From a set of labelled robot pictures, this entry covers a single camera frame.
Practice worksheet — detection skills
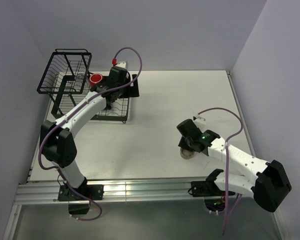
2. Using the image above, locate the small beige stone bowl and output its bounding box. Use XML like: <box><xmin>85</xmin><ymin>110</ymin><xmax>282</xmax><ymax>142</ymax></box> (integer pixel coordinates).
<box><xmin>180</xmin><ymin>148</ymin><xmax>194</xmax><ymax>160</ymax></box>

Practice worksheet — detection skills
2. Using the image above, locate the red ceramic mug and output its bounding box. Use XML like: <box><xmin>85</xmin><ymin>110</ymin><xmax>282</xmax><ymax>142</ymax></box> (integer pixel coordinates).
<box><xmin>89</xmin><ymin>73</ymin><xmax>104</xmax><ymax>87</ymax></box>

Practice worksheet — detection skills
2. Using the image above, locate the clear glass tumbler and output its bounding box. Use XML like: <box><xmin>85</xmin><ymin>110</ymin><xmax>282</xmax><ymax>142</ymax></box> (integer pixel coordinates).
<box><xmin>75</xmin><ymin>72</ymin><xmax>87</xmax><ymax>84</ymax></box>

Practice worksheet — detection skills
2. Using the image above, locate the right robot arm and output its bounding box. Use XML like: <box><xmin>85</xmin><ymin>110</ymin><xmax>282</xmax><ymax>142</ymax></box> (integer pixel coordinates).
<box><xmin>176</xmin><ymin>119</ymin><xmax>292</xmax><ymax>213</ymax></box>

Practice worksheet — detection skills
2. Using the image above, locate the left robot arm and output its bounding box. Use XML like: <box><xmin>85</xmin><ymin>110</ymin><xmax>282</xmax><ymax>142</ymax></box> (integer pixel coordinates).
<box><xmin>38</xmin><ymin>61</ymin><xmax>140</xmax><ymax>200</ymax></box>

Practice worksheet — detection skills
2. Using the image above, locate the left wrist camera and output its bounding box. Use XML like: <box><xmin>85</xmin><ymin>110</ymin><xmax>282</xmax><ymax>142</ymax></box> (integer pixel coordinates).
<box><xmin>111</xmin><ymin>58</ymin><xmax>129</xmax><ymax>70</ymax></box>

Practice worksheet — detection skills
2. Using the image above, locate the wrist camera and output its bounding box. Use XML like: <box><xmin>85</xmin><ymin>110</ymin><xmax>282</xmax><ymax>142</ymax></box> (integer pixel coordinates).
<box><xmin>111</xmin><ymin>58</ymin><xmax>129</xmax><ymax>70</ymax></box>
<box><xmin>192</xmin><ymin>115</ymin><xmax>206</xmax><ymax>128</ymax></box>

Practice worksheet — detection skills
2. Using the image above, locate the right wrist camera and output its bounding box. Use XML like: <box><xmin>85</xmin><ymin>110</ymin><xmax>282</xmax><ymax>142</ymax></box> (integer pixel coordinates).
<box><xmin>192</xmin><ymin>115</ymin><xmax>206</xmax><ymax>128</ymax></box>

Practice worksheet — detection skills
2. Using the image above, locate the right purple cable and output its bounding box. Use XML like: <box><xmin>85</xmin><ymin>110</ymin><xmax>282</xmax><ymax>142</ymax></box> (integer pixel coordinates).
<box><xmin>197</xmin><ymin>107</ymin><xmax>243</xmax><ymax>236</ymax></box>

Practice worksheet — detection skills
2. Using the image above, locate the purple cable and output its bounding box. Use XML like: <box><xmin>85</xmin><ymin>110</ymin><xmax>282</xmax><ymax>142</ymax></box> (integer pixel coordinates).
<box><xmin>38</xmin><ymin>47</ymin><xmax>143</xmax><ymax>222</ymax></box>
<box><xmin>197</xmin><ymin>107</ymin><xmax>243</xmax><ymax>236</ymax></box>

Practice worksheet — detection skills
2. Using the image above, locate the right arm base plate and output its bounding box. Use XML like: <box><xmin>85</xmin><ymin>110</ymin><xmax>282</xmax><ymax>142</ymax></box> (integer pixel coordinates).
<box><xmin>187</xmin><ymin>180</ymin><xmax>226</xmax><ymax>197</ymax></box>

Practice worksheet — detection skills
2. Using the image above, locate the black wire dish rack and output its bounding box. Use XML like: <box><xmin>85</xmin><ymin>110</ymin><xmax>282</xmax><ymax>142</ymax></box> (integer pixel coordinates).
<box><xmin>37</xmin><ymin>49</ymin><xmax>139</xmax><ymax>123</ymax></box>

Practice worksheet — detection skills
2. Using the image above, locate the aluminium mounting rail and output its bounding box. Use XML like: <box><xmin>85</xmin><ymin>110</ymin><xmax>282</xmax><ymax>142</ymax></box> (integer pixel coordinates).
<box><xmin>13</xmin><ymin>174</ymin><xmax>277</xmax><ymax>205</ymax></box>

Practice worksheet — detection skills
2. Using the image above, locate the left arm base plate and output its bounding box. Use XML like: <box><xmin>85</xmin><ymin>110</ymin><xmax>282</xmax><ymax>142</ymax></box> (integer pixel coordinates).
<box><xmin>57</xmin><ymin>184</ymin><xmax>104</xmax><ymax>202</ymax></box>

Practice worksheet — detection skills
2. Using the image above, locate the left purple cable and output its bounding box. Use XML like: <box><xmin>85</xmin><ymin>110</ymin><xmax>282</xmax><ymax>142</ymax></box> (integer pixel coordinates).
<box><xmin>38</xmin><ymin>47</ymin><xmax>143</xmax><ymax>222</ymax></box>

